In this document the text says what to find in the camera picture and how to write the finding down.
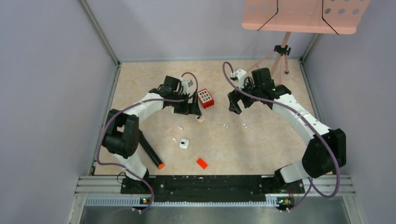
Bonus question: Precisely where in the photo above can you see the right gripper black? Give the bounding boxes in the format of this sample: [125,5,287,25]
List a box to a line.
[228,77,262,114]

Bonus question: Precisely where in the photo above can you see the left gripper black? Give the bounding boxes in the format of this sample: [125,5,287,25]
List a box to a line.
[170,91,201,116]

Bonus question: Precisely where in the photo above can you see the beige earbud case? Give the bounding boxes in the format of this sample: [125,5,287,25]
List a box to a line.
[195,116,205,124]

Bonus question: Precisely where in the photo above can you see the white earbud case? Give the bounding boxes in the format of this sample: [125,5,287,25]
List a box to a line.
[179,139,190,150]

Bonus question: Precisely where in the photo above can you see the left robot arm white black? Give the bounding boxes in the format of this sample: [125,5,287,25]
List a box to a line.
[101,76,202,193]

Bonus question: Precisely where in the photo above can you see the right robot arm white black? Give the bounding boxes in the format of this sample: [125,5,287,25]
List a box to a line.
[227,68,347,192]

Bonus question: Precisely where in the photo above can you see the red block with windows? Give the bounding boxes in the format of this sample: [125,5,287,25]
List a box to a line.
[198,89,215,109]

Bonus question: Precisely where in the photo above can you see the small orange red block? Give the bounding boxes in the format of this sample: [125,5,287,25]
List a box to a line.
[196,158,208,169]

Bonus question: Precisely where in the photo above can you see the black marker orange cap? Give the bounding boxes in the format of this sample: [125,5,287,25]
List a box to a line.
[139,130,165,170]

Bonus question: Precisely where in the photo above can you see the pink music stand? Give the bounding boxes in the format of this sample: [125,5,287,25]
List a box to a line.
[241,0,372,85]

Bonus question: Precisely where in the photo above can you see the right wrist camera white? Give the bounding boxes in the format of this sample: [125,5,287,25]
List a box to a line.
[231,69,248,89]

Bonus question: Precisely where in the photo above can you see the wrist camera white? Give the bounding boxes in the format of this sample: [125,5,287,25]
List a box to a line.
[231,69,248,89]
[180,79,193,95]

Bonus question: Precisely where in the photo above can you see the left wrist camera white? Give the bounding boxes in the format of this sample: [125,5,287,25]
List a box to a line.
[180,79,193,95]

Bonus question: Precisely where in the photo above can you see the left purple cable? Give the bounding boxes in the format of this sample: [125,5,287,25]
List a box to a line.
[96,72,199,214]

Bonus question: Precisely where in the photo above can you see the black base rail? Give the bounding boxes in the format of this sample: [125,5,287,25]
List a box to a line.
[120,175,305,203]

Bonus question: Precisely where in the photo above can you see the grey cable duct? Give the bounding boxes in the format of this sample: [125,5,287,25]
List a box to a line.
[85,196,279,208]

